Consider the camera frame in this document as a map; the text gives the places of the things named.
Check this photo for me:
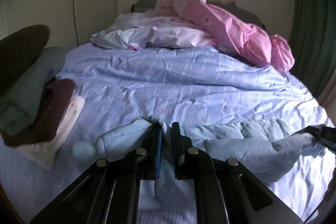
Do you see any white pink floral pillow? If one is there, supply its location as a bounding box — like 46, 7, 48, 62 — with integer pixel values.
90, 10, 218, 50

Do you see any white folded garment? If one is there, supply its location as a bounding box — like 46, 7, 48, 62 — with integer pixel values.
18, 96, 85, 170

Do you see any maroon folded garment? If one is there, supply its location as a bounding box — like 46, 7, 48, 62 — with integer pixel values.
1, 79, 75, 147

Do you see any blue floral striped bedspread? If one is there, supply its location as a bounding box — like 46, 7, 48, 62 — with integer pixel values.
1, 44, 331, 222

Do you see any pink crumpled blanket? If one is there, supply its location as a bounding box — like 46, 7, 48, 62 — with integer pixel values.
155, 0, 295, 73

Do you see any teal folded garment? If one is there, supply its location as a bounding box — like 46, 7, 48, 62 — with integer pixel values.
1, 47, 66, 137

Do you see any dark brown garment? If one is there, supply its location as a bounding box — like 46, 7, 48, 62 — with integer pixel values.
0, 24, 50, 96

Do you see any dark green curtain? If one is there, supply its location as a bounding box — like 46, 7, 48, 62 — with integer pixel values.
289, 0, 335, 97

